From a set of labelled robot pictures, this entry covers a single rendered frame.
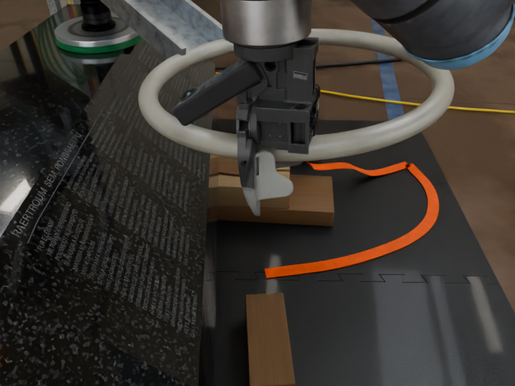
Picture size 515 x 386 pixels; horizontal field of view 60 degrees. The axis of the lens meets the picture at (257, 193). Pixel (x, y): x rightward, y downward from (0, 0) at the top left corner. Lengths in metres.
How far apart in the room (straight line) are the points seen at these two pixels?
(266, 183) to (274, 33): 0.18
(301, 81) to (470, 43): 0.16
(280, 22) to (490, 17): 0.18
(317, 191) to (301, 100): 1.41
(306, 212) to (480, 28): 1.41
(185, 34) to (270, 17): 0.55
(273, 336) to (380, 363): 0.34
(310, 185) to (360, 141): 1.37
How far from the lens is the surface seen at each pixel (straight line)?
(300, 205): 1.80
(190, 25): 1.01
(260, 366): 1.29
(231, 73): 0.48
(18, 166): 0.80
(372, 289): 1.65
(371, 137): 0.55
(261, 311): 1.39
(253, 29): 0.44
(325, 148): 0.53
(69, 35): 1.23
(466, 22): 0.43
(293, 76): 0.48
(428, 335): 1.58
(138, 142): 0.95
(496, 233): 2.05
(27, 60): 1.20
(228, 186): 1.73
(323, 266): 1.68
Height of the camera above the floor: 1.26
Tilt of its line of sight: 39 degrees down
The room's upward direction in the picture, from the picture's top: straight up
